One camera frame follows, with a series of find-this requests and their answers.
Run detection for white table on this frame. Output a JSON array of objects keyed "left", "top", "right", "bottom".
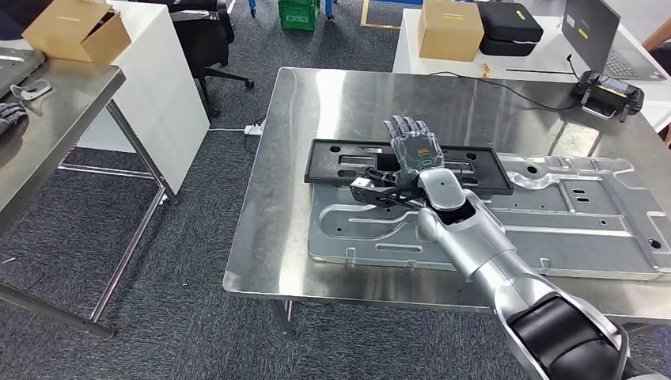
[{"left": 392, "top": 7, "right": 671, "bottom": 133}]

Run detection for closed cardboard box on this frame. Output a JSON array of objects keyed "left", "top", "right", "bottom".
[{"left": 417, "top": 0, "right": 485, "bottom": 63}]

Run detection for green plastic crate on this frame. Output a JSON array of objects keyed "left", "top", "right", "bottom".
[{"left": 277, "top": 0, "right": 321, "bottom": 32}]

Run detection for clear safety glasses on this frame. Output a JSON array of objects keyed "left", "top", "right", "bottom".
[{"left": 9, "top": 78, "right": 54, "bottom": 104}]

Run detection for open cardboard box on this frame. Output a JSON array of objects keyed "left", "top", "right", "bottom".
[{"left": 21, "top": 0, "right": 133, "bottom": 66}]

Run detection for blue trolley frame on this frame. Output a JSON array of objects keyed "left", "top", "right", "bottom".
[{"left": 245, "top": 0, "right": 337, "bottom": 24}]

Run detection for stamped grey metal panel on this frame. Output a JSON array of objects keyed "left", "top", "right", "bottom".
[{"left": 307, "top": 153, "right": 671, "bottom": 282}]

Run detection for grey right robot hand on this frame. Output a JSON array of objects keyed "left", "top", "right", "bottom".
[{"left": 383, "top": 115, "right": 446, "bottom": 188}]

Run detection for thin black device cable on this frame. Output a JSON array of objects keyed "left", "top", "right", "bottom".
[{"left": 426, "top": 70, "right": 578, "bottom": 112}]

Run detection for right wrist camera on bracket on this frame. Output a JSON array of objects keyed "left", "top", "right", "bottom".
[{"left": 349, "top": 175, "right": 426, "bottom": 211}]

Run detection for thin black rod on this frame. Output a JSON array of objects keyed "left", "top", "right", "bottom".
[{"left": 505, "top": 66, "right": 575, "bottom": 75}]

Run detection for grey metal part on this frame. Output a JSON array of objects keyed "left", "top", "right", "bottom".
[{"left": 0, "top": 47, "right": 46, "bottom": 99}]

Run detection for black office chair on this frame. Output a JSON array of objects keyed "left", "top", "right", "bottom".
[{"left": 167, "top": 0, "right": 257, "bottom": 120}]

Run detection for black handheld device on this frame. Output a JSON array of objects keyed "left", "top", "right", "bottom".
[{"left": 571, "top": 70, "right": 646, "bottom": 124}]

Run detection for white desk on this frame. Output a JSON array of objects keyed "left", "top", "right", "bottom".
[{"left": 77, "top": 0, "right": 211, "bottom": 196}]

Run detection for grey laptop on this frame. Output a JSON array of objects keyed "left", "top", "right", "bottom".
[{"left": 560, "top": 0, "right": 669, "bottom": 83}]

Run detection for black plastic plate frame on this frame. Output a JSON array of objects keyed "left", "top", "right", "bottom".
[{"left": 304, "top": 138, "right": 515, "bottom": 198}]

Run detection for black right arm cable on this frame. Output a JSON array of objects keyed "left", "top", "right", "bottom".
[{"left": 610, "top": 322, "right": 631, "bottom": 380}]

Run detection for spare grey robot hand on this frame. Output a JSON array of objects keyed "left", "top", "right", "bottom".
[{"left": 0, "top": 101, "right": 28, "bottom": 135}]

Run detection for black zip case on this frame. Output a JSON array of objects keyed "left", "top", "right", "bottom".
[
  {"left": 476, "top": 1, "right": 545, "bottom": 44},
  {"left": 478, "top": 35, "right": 539, "bottom": 58}
]

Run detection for stainless steel workbench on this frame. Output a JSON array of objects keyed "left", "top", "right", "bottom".
[{"left": 222, "top": 66, "right": 671, "bottom": 335}]

